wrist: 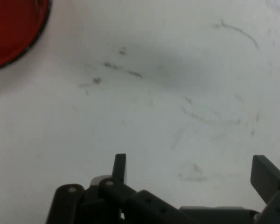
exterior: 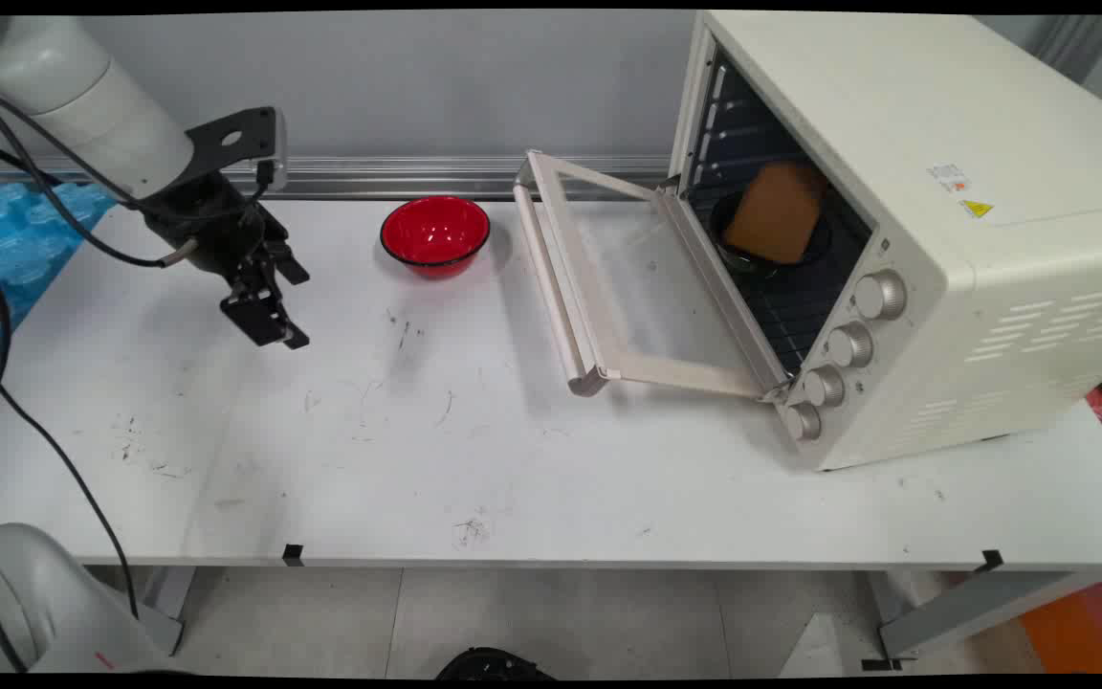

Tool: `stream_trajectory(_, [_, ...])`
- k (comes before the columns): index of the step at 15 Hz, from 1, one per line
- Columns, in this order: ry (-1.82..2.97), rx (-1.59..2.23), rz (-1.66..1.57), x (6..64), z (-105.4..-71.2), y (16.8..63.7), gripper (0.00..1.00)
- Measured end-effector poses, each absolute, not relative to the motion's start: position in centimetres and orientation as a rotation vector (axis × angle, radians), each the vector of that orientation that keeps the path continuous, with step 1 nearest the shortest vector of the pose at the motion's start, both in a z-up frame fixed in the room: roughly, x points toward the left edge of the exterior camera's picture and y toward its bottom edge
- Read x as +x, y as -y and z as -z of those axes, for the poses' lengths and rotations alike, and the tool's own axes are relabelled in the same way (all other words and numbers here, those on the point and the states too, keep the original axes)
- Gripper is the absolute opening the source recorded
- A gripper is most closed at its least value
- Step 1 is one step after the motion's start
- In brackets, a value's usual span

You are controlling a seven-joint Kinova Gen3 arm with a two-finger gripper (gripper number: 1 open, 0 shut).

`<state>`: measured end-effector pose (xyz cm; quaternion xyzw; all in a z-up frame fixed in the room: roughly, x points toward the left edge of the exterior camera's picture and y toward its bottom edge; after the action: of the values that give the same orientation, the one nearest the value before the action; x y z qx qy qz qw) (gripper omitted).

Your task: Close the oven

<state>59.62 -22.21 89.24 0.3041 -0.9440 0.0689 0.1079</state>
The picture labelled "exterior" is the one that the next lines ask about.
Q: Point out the black tape mark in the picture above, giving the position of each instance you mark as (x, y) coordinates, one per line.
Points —
(294, 554)

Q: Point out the grey table leg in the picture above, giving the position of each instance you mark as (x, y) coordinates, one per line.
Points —
(166, 612)
(972, 608)

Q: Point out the white red label sticker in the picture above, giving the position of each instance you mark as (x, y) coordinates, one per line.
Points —
(949, 178)

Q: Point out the aluminium rail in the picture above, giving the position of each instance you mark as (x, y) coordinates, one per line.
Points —
(398, 177)

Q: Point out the cream glass oven door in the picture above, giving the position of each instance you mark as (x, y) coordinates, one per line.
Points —
(561, 287)

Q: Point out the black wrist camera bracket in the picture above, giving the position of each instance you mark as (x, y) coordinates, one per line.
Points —
(235, 139)

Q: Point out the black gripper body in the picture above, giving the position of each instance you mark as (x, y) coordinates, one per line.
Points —
(207, 220)

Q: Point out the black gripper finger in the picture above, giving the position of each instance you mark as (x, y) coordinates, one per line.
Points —
(288, 266)
(259, 311)

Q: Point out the orange-brown bread slice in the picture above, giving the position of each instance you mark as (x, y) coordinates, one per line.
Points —
(776, 215)

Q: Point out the blue bubble wrap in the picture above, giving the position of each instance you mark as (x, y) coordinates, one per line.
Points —
(15, 239)

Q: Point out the black round floor object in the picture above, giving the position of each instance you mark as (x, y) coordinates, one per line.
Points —
(494, 665)

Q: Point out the yellow warning sticker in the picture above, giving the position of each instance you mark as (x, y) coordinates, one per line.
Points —
(978, 209)

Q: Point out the red bowl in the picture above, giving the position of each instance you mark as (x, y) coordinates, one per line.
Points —
(434, 234)

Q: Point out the black bowl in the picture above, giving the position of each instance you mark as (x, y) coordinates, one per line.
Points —
(747, 260)

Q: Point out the orange floor box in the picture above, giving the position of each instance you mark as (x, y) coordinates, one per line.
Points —
(1082, 627)

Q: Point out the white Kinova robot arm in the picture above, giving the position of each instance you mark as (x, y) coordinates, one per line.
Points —
(63, 86)

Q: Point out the large silver oven knob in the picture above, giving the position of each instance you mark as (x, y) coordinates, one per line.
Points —
(881, 295)

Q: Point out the cream toaster oven body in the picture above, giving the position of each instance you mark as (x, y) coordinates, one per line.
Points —
(943, 287)

